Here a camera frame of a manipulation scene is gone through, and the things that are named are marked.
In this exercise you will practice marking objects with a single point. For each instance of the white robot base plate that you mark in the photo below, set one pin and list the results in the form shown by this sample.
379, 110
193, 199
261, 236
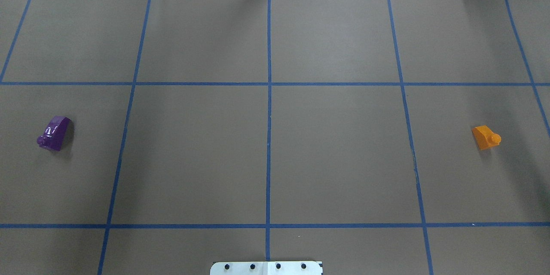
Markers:
268, 268

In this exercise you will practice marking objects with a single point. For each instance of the orange trapezoid block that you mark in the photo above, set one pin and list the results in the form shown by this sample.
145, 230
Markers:
485, 137

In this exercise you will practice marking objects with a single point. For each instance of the purple trapezoid block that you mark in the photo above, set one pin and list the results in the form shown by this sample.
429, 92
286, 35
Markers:
54, 134

